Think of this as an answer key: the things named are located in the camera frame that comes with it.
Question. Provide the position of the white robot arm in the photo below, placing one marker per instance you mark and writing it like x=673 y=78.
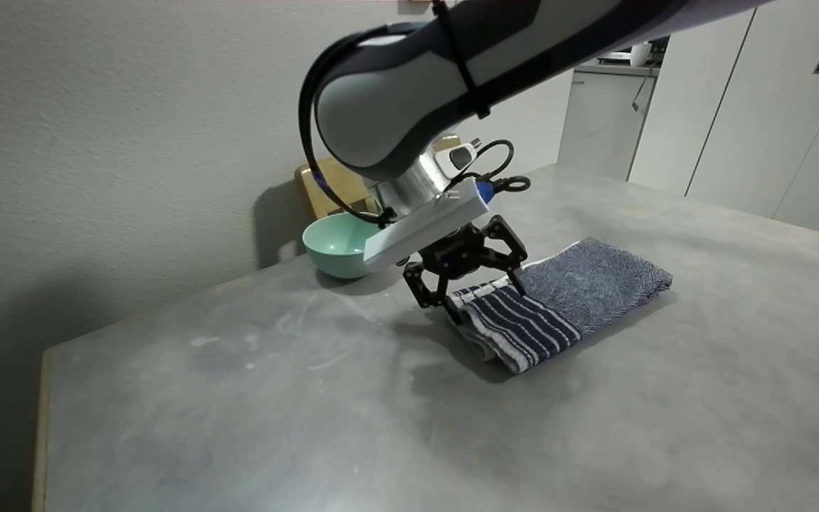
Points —
x=376 y=100

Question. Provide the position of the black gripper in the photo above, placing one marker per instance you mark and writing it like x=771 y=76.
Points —
x=459 y=253

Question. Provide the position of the white cabinet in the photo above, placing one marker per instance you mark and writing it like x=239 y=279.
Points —
x=730 y=115

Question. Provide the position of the wooden chair by wall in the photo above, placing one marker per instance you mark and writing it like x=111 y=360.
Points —
x=344 y=188

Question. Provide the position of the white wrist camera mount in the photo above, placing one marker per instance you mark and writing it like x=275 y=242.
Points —
x=427 y=224

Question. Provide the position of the mint green bowl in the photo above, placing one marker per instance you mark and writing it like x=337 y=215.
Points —
x=337 y=245

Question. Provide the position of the grey striped towel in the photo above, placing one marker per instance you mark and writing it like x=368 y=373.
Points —
x=569 y=297

